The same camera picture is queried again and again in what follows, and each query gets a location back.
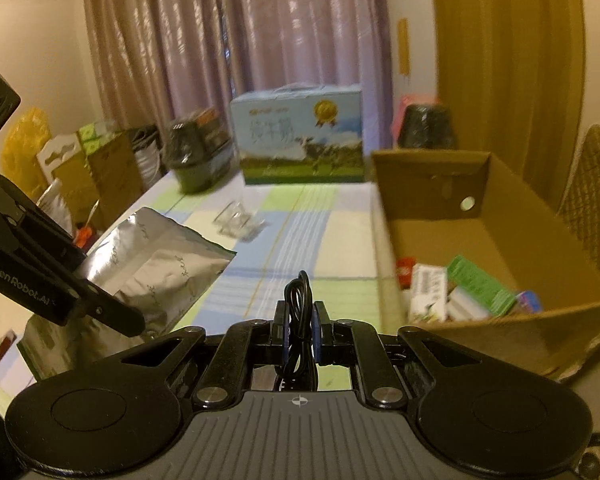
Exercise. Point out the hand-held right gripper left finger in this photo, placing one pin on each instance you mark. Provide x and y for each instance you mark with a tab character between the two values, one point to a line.
280	335

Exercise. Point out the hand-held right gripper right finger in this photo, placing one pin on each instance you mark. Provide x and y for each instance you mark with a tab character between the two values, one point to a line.
319	335

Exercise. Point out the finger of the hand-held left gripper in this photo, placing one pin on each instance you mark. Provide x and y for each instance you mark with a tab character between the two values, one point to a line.
125	320
60	245

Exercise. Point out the silver foil bag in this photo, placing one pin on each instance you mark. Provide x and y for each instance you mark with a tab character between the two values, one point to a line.
165	265

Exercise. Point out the red snack packet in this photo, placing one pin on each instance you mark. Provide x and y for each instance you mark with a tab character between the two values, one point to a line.
406	272

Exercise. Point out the long white carton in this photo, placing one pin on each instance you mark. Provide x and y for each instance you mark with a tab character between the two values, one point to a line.
429	292

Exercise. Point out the green and white carton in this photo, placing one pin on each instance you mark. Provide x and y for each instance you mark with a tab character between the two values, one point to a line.
480	280

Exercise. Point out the large brown cardboard box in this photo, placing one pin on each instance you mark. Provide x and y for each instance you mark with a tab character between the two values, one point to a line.
480	200

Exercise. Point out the blue label clear plastic case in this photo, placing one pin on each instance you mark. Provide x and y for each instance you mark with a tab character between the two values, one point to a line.
530	302

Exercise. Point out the white carrier carton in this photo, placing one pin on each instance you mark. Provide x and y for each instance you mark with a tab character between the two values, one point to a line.
62	160

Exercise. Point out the yellow plastic bag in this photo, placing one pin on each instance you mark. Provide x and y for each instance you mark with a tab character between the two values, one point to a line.
22	150

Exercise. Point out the small green box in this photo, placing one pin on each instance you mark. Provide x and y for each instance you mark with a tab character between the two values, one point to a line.
97	132

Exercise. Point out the clear plastic packet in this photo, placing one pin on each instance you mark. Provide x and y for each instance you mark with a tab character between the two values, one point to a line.
237	222

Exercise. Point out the black and green pot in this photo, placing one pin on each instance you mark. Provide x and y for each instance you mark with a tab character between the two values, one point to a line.
195	155

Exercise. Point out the cow print milk carton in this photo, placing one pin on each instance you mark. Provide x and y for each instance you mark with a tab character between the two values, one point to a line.
300	135

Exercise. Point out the pink package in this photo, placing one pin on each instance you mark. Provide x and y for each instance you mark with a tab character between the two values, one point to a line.
399	120

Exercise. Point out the black round container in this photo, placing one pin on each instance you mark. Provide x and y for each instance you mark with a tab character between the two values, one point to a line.
427	127

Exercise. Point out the pink curtain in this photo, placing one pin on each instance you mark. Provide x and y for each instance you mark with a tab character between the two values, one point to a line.
240	35

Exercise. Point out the woven chair back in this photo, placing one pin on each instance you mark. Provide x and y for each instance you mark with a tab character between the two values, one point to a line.
592	195

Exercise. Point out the wooden door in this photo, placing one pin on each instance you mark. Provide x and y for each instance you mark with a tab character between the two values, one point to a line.
505	60

